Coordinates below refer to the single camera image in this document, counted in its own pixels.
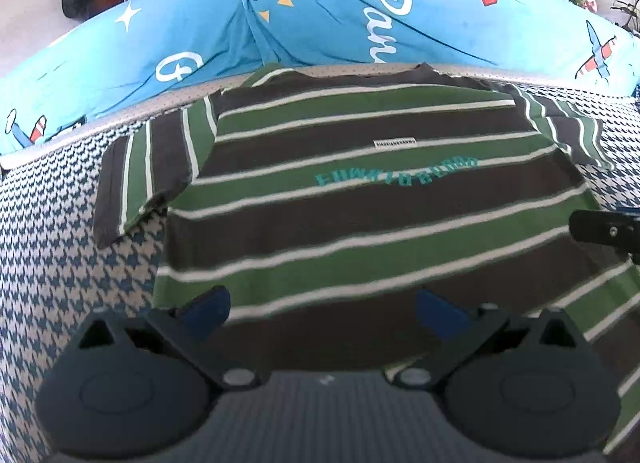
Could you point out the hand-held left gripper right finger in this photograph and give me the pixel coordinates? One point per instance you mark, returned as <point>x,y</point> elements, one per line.
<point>440,313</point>

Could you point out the green brown striped t-shirt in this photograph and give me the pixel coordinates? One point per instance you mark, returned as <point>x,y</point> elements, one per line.
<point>375,213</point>

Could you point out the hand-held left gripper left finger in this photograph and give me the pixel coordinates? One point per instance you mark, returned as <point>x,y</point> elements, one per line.
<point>207,311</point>

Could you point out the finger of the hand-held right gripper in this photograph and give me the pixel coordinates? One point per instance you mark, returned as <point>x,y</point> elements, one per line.
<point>600,229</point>

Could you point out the blue printed bolster cushion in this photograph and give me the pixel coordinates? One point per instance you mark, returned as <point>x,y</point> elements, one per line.
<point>320,18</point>

